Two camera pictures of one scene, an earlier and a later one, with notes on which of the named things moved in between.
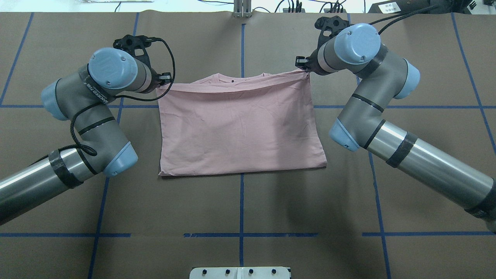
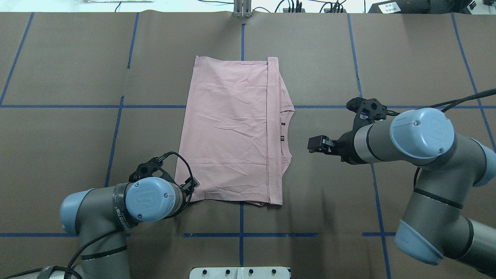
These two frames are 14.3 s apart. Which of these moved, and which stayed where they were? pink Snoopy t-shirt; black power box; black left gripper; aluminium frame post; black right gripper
Moved: pink Snoopy t-shirt; black right gripper; black left gripper
Stayed: aluminium frame post; black power box
